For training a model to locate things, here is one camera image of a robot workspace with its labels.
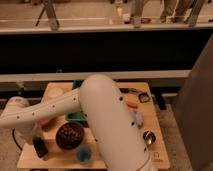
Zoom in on orange carrot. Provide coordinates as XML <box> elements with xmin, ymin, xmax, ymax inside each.
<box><xmin>125</xmin><ymin>98</ymin><xmax>138</xmax><ymax>109</ymax></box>

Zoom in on grey panel at right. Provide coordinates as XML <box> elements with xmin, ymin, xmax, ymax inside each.
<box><xmin>174</xmin><ymin>43</ymin><xmax>213</xmax><ymax>171</ymax></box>

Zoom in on small metal cup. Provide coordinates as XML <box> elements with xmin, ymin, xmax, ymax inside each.
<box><xmin>143</xmin><ymin>131</ymin><xmax>156</xmax><ymax>145</ymax></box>

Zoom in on blue cup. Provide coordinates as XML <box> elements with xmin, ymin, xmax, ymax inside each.
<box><xmin>76</xmin><ymin>146</ymin><xmax>92</xmax><ymax>163</ymax></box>

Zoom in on orange red object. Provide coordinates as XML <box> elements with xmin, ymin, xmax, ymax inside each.
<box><xmin>38</xmin><ymin>119</ymin><xmax>52</xmax><ymax>127</ymax></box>

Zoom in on dark bowl with beans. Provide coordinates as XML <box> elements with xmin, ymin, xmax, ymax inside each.
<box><xmin>55</xmin><ymin>122</ymin><xmax>85</xmax><ymax>150</ymax></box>

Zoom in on green tray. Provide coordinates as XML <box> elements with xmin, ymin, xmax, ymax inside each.
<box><xmin>65</xmin><ymin>80</ymin><xmax>86</xmax><ymax>122</ymax></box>

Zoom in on beige round cup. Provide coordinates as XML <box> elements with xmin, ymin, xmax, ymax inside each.
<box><xmin>48</xmin><ymin>88</ymin><xmax>63</xmax><ymax>99</ymax></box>

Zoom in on black cable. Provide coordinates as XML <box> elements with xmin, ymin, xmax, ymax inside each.
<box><xmin>11</xmin><ymin>129</ymin><xmax>24</xmax><ymax>152</ymax></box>

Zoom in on grey blue cloth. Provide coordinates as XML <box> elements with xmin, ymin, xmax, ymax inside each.
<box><xmin>135</xmin><ymin>111</ymin><xmax>143</xmax><ymax>128</ymax></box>

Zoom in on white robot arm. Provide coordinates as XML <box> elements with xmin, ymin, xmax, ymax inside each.
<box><xmin>0</xmin><ymin>74</ymin><xmax>158</xmax><ymax>171</ymax></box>

